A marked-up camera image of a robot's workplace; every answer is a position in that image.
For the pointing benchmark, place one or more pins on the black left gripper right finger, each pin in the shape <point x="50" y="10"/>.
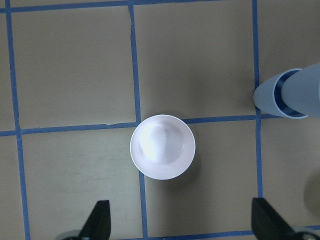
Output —
<point x="267" y="224"/>

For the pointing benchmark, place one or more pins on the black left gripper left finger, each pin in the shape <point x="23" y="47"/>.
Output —
<point x="98" y="224"/>

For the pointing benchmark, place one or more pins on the blue cup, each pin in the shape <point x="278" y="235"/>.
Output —
<point x="301" y="91"/>
<point x="267" y="97"/>

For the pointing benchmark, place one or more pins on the pink bowl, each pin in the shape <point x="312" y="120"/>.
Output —
<point x="162" y="147"/>

